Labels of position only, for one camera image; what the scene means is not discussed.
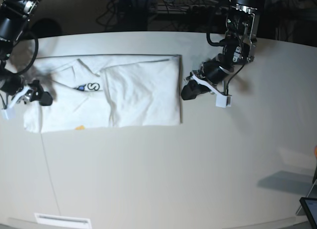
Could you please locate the white printed T-shirt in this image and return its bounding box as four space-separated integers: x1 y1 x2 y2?
23 55 181 133

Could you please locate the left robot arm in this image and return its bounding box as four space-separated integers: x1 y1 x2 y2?
181 0 265 107

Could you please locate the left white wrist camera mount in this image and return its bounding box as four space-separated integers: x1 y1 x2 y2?
185 72 232 108

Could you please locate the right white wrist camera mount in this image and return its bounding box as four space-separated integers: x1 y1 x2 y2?
1 86 31 120

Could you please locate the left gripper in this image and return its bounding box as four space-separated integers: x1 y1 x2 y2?
181 60 234 100

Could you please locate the black tablet device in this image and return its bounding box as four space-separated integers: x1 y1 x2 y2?
305 203 317 229

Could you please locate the power strip with red light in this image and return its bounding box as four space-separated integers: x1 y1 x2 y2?
158 5 231 17

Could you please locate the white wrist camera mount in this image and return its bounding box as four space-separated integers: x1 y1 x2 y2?
1 86 31 120
185 72 232 108

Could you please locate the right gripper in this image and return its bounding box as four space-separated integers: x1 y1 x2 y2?
17 80 53 106

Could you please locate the white paper label strip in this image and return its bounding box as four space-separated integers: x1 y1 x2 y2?
34 213 92 229

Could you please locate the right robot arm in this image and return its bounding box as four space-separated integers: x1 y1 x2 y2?
0 0 53 106

